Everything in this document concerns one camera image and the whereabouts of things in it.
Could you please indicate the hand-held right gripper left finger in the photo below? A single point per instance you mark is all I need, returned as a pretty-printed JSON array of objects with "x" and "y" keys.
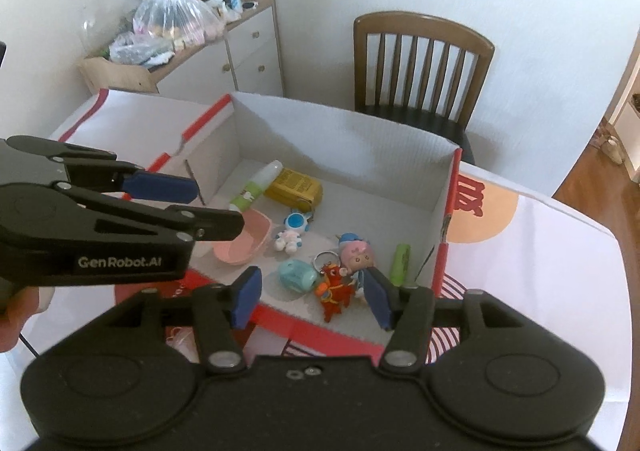
[{"x": 247, "y": 296}]

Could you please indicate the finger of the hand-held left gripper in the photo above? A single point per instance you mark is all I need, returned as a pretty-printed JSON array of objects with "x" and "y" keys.
[
  {"x": 210, "y": 225},
  {"x": 160, "y": 187}
]

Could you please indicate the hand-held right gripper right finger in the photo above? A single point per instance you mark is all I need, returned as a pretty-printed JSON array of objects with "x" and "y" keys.
[{"x": 377, "y": 293}]

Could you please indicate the green cylindrical tube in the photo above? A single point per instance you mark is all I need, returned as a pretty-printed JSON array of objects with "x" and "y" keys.
[{"x": 401, "y": 265}]

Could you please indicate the pink plastic container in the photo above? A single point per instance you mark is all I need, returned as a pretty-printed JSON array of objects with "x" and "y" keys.
[{"x": 240, "y": 248}]

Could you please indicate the pink-haired doll figure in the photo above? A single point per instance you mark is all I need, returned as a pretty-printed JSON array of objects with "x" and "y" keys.
[{"x": 357, "y": 253}]

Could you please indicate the teal rounded plastic toy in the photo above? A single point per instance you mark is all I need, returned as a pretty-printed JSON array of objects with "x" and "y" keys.
[{"x": 297, "y": 276}]

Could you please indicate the white green toothpaste tube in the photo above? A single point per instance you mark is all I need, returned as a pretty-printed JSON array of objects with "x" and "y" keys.
[{"x": 255, "y": 186}]

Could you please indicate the small yellow box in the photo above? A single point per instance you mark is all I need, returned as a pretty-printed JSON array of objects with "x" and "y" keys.
[{"x": 295, "y": 187}]

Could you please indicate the red cardboard box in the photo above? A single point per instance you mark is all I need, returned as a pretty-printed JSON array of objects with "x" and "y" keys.
[{"x": 350, "y": 151}]

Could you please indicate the person's left hand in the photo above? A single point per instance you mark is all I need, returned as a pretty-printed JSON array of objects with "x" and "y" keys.
[{"x": 17, "y": 318}]

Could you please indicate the crumpled clear plastic bag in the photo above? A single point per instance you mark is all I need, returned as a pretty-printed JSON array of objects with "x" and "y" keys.
[{"x": 135, "y": 51}]

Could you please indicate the white wooden drawer cabinet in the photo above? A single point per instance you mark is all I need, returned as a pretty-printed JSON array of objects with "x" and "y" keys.
[{"x": 250, "y": 56}]

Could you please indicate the large clear plastic bag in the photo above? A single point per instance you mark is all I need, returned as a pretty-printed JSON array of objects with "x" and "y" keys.
[{"x": 175, "y": 16}]

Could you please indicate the brown wooden chair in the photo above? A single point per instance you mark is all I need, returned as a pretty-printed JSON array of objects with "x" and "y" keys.
[{"x": 420, "y": 81}]

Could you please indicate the white slippers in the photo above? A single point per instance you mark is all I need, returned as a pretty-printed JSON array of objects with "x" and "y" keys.
[{"x": 612, "y": 149}]

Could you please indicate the white shelf unit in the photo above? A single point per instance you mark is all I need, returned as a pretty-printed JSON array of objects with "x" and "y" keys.
[{"x": 631, "y": 131}]

